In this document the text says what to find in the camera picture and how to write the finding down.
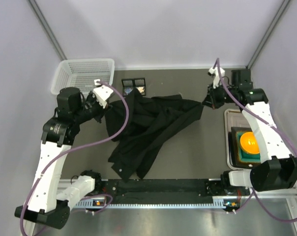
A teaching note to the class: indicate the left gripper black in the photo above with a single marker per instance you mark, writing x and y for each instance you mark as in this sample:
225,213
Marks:
99,113

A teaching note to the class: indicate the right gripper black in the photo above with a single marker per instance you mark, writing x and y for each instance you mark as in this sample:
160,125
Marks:
211,97

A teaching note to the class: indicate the black button shirt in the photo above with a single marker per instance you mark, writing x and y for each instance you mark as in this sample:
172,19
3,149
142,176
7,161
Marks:
152,121

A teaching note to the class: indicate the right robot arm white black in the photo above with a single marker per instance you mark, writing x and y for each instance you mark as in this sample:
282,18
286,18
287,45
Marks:
278,163

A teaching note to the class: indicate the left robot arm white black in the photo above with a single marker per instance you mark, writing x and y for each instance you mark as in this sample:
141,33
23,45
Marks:
45,206

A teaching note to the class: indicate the black box gold brooch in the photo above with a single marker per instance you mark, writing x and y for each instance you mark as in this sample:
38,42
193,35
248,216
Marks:
140,85

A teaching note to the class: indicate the metal tray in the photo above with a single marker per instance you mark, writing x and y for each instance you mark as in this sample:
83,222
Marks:
235,125

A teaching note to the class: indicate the white perforated plastic basket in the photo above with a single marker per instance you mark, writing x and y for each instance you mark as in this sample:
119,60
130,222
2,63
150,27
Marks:
81,73

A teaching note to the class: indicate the orange bowl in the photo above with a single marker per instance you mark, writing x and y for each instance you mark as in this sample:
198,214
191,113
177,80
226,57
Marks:
249,144

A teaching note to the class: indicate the green black mat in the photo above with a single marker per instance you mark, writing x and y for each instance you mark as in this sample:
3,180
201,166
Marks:
238,157

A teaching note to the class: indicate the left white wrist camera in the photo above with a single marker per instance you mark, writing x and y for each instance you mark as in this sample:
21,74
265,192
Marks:
102,92

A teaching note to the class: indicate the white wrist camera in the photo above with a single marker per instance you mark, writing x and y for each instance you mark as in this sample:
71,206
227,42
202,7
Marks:
214,73
102,92

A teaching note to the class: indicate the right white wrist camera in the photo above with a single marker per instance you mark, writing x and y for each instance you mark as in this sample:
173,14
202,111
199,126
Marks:
214,73

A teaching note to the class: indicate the grey slotted cable duct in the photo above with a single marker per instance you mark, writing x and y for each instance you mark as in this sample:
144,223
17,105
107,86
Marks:
214,204

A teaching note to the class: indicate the aluminium rail frame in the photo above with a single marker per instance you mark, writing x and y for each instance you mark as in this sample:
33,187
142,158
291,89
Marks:
264,214

